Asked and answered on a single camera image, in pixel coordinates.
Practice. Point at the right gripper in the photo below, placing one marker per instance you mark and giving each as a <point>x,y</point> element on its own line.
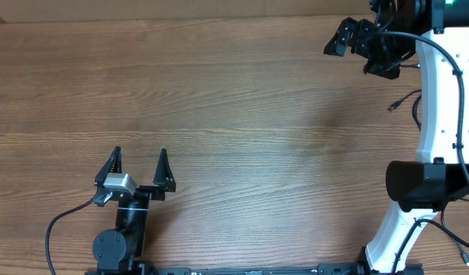
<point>390,68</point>

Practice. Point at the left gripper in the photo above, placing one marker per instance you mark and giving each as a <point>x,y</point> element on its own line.
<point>162,177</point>

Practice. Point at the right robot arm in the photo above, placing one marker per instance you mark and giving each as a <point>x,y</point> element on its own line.
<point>437,32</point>

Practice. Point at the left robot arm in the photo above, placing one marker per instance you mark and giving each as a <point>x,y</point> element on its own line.
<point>119,250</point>

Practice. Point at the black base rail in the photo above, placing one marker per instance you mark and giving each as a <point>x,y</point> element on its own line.
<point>253,270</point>

